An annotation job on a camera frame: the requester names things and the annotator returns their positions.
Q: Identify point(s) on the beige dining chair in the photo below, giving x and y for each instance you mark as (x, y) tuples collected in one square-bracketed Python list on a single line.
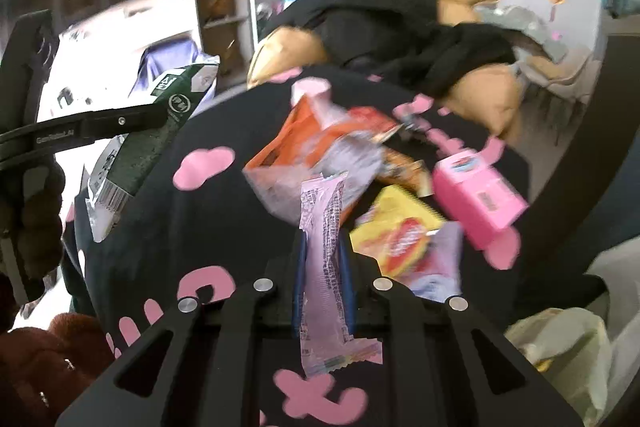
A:
[(571, 82)]

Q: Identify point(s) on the black jacket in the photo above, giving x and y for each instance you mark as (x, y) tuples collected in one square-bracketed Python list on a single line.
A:
[(401, 41)]

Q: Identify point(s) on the brown beige noodle wrapper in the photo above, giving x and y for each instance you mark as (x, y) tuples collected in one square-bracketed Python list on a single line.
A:
[(402, 170)]

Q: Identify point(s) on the green white milk carton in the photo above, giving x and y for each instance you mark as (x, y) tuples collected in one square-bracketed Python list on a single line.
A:
[(128, 159)]

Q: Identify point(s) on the orange sofa chair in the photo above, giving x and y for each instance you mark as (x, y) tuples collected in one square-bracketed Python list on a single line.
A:
[(488, 95)]

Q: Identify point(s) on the yellow trash bag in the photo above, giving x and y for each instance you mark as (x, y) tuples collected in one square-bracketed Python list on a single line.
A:
[(571, 349)]

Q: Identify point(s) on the yellow snack wrapper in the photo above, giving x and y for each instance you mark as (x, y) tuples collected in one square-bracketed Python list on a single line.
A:
[(396, 231)]

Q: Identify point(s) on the pink toy box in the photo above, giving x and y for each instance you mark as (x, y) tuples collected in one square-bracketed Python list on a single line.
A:
[(473, 193)]

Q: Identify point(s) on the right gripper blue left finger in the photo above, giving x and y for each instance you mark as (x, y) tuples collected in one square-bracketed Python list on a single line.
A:
[(299, 274)]

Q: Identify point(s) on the white cloth covered seat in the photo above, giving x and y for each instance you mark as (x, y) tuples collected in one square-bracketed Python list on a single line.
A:
[(618, 268)]

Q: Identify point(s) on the pink cartoon snack packet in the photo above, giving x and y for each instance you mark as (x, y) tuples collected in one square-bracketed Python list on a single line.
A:
[(436, 276)]

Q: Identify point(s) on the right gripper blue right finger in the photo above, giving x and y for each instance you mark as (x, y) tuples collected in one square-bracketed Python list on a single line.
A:
[(347, 290)]

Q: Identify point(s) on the orange plastic tissue bag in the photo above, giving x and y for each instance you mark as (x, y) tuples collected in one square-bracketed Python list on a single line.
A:
[(317, 140)]

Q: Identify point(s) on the person left hand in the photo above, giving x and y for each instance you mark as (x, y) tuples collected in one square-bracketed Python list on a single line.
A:
[(38, 225)]

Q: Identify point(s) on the black Hello Kitty tablecloth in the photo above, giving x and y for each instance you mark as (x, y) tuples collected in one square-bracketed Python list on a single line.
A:
[(171, 243)]

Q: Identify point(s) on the pink bar wrapper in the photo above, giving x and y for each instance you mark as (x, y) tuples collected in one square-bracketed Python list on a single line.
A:
[(325, 341)]

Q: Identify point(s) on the purple covered object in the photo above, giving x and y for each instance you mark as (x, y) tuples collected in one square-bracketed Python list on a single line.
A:
[(162, 56)]

